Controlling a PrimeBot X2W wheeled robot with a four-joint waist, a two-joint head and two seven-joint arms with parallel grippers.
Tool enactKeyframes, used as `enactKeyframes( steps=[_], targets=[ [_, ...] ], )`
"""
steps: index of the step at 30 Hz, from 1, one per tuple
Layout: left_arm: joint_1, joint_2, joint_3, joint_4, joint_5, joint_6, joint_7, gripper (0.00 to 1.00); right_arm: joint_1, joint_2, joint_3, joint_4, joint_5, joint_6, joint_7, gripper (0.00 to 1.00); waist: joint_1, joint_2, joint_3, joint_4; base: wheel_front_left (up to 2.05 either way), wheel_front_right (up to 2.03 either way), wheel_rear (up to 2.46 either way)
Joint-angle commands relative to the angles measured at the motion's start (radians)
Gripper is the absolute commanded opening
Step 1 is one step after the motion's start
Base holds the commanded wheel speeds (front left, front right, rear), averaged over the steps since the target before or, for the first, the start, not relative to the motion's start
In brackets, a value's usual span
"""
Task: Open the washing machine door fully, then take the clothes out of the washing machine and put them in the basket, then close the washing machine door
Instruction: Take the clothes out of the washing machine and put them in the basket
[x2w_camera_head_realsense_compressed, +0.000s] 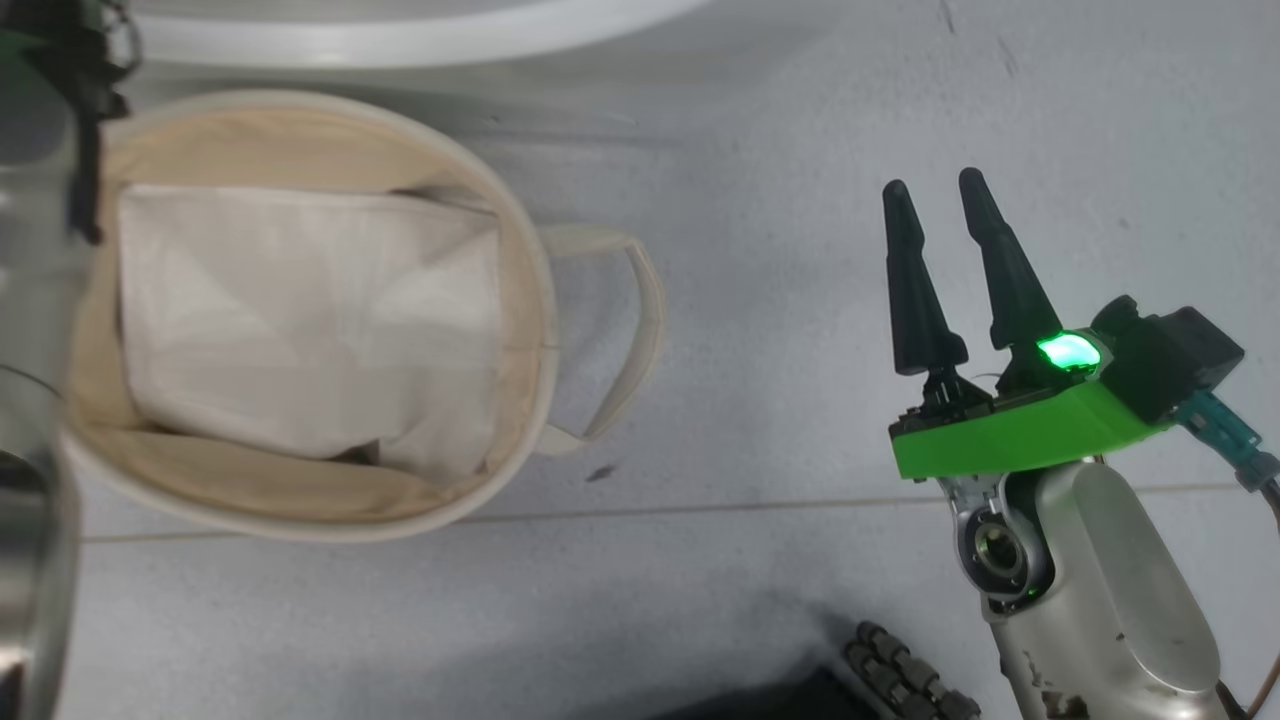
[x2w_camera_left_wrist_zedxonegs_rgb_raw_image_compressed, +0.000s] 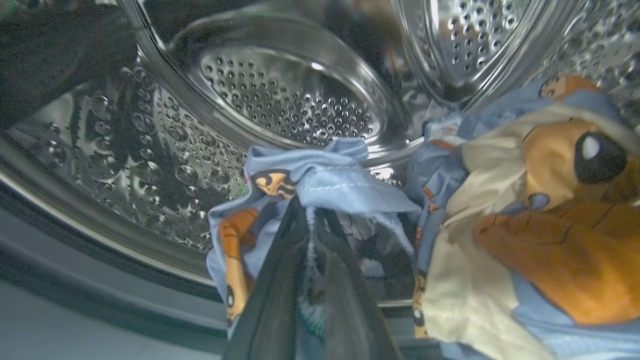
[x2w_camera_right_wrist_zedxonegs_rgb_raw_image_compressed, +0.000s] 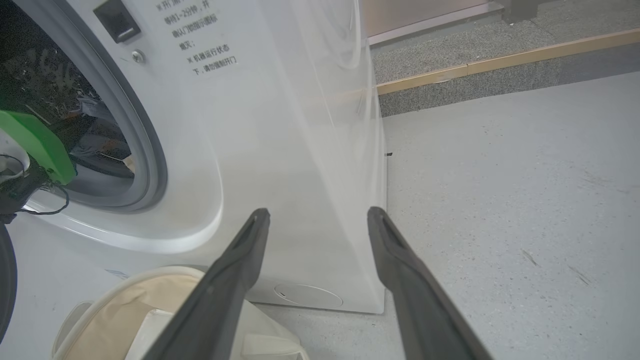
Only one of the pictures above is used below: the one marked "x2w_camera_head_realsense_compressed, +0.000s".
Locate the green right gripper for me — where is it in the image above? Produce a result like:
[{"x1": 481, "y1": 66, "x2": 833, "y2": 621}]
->
[{"x1": 882, "y1": 167, "x2": 1173, "y2": 482}]

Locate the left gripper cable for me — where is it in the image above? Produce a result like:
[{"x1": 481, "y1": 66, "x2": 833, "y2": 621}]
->
[{"x1": 68, "y1": 90, "x2": 109, "y2": 246}]

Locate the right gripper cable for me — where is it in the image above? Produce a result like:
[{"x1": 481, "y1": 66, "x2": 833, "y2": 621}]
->
[{"x1": 1180, "y1": 390, "x2": 1280, "y2": 720}]

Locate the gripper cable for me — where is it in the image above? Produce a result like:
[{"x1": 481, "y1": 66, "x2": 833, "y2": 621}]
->
[
  {"x1": 1180, "y1": 390, "x2": 1280, "y2": 720},
  {"x1": 68, "y1": 90, "x2": 109, "y2": 246}
]

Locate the cream canvas laundry basket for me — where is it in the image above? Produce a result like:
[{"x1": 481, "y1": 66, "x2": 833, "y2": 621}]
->
[{"x1": 60, "y1": 88, "x2": 668, "y2": 544}]

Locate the white folded cloth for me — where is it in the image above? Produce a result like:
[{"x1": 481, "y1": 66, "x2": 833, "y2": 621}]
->
[{"x1": 115, "y1": 183, "x2": 503, "y2": 488}]

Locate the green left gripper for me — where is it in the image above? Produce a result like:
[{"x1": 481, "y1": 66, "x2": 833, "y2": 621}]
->
[{"x1": 0, "y1": 28, "x2": 46, "y2": 96}]

